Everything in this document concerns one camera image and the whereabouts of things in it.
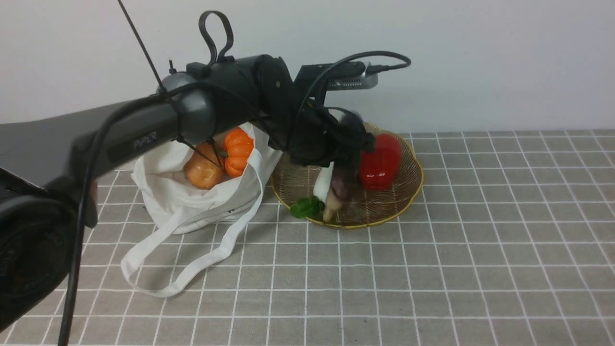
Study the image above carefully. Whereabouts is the white cloth tote bag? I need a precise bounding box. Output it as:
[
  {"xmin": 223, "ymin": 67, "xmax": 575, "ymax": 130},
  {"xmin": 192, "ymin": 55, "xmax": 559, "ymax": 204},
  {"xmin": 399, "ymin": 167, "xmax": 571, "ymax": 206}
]
[{"xmin": 120, "ymin": 123, "xmax": 282, "ymax": 298}]

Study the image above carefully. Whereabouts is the white radish with leaves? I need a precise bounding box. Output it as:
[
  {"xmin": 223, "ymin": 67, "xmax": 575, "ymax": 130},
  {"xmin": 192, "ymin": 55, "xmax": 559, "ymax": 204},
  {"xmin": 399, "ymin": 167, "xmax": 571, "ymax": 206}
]
[{"xmin": 290, "ymin": 162, "xmax": 334, "ymax": 220}]

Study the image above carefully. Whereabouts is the woven bamboo basket tray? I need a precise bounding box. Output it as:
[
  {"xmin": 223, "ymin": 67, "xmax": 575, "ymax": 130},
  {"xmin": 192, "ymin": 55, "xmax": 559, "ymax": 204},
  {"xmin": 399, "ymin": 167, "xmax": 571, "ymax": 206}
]
[{"xmin": 270, "ymin": 123, "xmax": 424, "ymax": 229}]

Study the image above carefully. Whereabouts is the black cable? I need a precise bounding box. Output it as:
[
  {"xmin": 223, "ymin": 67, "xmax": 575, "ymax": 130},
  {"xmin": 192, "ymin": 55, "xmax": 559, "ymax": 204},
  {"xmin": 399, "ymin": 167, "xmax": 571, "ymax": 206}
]
[{"xmin": 58, "ymin": 51, "xmax": 412, "ymax": 346}]

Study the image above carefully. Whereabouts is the orange onion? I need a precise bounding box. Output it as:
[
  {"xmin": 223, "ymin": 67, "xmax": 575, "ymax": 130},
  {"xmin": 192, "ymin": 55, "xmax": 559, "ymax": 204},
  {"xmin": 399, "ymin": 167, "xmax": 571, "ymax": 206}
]
[{"xmin": 183, "ymin": 143, "xmax": 225, "ymax": 190}]

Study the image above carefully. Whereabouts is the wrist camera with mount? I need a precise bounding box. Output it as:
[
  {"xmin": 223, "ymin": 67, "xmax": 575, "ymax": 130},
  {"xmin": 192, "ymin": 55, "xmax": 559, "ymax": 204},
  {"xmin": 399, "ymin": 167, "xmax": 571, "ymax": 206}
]
[{"xmin": 294, "ymin": 61, "xmax": 379, "ymax": 96}]

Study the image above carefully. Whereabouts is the small orange pumpkin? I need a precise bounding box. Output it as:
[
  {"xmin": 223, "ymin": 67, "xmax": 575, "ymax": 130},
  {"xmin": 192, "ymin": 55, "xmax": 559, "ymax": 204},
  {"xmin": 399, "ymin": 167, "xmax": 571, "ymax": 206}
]
[{"xmin": 222, "ymin": 127, "xmax": 254, "ymax": 177}]

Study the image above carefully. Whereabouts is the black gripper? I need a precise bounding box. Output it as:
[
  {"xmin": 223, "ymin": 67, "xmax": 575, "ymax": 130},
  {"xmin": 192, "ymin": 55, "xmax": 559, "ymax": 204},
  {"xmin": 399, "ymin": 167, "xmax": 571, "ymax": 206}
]
[{"xmin": 286, "ymin": 107, "xmax": 375, "ymax": 167}]

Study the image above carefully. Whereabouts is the purple eggplant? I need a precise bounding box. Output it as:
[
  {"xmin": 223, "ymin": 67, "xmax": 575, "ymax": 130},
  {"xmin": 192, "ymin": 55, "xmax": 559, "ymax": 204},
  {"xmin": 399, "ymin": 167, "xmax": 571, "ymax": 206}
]
[{"xmin": 322, "ymin": 162, "xmax": 359, "ymax": 223}]

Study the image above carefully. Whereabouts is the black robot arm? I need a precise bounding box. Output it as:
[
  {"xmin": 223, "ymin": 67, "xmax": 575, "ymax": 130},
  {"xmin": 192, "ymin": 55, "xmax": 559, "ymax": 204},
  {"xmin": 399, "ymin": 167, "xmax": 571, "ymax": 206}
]
[{"xmin": 1, "ymin": 55, "xmax": 374, "ymax": 330}]

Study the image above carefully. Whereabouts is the red bell pepper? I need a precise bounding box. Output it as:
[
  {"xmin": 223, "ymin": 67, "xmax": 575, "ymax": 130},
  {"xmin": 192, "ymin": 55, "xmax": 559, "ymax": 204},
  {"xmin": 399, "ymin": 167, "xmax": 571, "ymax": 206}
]
[{"xmin": 358, "ymin": 133, "xmax": 402, "ymax": 191}]

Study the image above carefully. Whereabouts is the grey checkered tablecloth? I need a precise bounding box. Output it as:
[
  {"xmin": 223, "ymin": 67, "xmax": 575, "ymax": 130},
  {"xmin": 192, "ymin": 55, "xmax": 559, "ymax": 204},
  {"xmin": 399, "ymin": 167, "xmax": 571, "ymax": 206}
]
[{"xmin": 70, "ymin": 130, "xmax": 615, "ymax": 346}]

